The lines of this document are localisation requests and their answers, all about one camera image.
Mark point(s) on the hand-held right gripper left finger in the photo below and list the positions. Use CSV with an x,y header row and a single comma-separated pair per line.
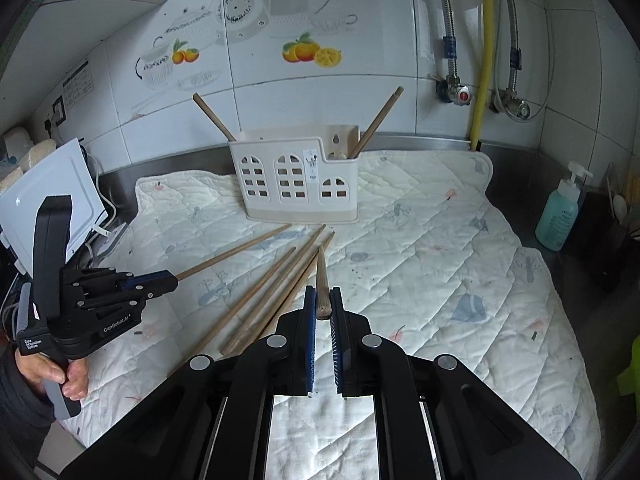
x,y
311,340

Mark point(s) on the wall notice sticker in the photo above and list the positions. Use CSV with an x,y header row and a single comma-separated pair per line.
x,y
79,84

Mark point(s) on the person's left forearm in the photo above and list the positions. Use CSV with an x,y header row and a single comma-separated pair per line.
x,y
20,420

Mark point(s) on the green plastic container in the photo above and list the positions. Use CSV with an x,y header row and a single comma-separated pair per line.
x,y
631,365

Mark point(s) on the teal soap pump bottle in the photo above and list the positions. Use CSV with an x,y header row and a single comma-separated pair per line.
x,y
557,220

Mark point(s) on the metal water valve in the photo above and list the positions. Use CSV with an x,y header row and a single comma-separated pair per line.
x,y
512,105

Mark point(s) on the yellow gas pipe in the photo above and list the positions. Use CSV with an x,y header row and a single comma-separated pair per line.
x,y
484,60

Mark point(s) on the cream plastic chopstick holder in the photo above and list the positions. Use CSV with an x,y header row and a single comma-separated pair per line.
x,y
260,145

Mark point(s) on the white countertop appliance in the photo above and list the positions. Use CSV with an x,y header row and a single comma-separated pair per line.
x,y
25,200

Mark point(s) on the brown wooden chopstick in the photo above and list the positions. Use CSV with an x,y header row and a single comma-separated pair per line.
x,y
215,117
323,290
300,274
235,252
240,305
377,120
280,280

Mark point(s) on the dark utensil container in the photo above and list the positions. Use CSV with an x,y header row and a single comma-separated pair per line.
x,y
625,230

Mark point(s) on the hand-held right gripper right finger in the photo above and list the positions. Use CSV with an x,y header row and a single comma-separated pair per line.
x,y
338,340

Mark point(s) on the person's left hand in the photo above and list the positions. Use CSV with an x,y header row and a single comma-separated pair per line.
x,y
77,377

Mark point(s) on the cream sponge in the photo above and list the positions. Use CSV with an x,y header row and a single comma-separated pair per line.
x,y
30,160

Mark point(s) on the quilted printed mat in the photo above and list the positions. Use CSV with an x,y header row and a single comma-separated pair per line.
x,y
425,270

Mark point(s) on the metal valve with red knob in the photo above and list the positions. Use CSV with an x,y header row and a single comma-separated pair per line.
x,y
457,92

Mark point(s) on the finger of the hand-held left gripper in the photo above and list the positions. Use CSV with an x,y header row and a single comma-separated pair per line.
x,y
152,280
137,300

